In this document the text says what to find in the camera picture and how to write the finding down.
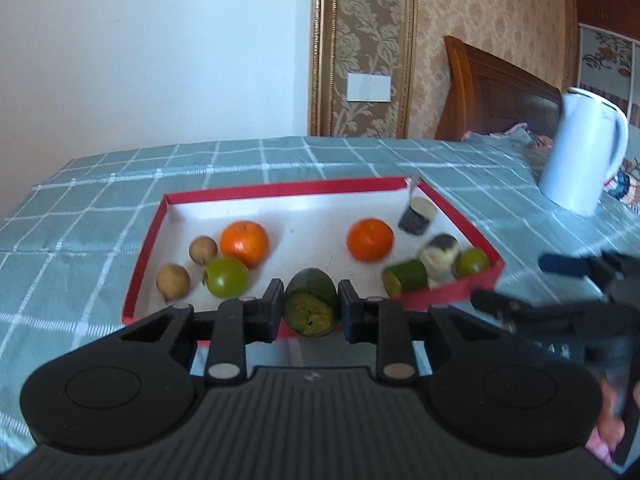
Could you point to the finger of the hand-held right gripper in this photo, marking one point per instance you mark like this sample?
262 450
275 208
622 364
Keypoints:
560 264
500 305

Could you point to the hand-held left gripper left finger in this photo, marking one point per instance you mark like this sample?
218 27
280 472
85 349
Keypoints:
277 310

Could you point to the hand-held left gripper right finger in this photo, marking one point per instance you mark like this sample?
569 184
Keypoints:
347 310

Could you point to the green cucumber end piece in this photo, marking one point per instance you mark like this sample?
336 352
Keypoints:
310 310

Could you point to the green tomato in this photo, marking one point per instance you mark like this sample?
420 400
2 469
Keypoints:
471 264
225 277

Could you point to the green cucumber cylinder piece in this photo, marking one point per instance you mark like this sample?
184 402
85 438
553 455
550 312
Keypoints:
406 277

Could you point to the orange tangerine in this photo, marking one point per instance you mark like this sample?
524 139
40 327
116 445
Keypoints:
370 240
245 242

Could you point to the dark-skinned yam slice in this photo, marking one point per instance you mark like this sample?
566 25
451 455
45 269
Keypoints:
437 260

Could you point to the red cardboard box lid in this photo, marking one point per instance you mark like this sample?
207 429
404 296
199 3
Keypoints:
310 220

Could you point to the colourful printed cloth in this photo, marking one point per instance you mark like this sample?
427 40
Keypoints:
627 185

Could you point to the white electric kettle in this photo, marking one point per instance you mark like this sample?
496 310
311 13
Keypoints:
580 160

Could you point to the grey pink bedding cloth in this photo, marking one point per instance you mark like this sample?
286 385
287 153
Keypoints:
520 137

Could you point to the wooden headboard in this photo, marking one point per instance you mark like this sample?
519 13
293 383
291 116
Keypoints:
490 95

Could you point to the green checked bedsheet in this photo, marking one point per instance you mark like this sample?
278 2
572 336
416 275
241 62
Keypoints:
100 210

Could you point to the wooden wardrobe with floral panel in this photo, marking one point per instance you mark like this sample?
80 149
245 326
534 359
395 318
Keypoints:
607 60

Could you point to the white wall switch plate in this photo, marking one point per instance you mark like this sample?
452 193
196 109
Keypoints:
358 87
380 88

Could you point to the gold wall moulding frame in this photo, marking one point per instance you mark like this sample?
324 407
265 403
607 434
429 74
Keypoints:
316 60

